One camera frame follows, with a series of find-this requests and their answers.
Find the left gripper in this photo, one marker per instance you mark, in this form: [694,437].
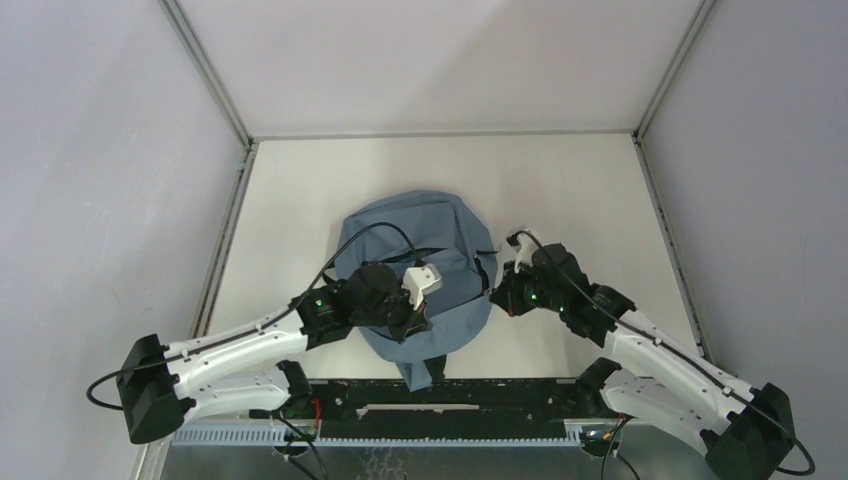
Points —
[413,321]

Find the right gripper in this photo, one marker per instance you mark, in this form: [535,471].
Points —
[508,292]

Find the blue-grey backpack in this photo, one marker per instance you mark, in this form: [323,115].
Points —
[437,228]

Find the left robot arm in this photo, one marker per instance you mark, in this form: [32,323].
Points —
[161,387]

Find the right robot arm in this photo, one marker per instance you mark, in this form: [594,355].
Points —
[643,373]

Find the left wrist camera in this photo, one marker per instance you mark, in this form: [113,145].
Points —
[418,281]

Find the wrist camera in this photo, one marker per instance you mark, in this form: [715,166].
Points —
[521,239]
[418,281]

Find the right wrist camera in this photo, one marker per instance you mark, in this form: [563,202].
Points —
[521,239]

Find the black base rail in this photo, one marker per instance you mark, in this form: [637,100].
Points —
[453,407]

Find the white cable duct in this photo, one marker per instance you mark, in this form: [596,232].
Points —
[564,435]

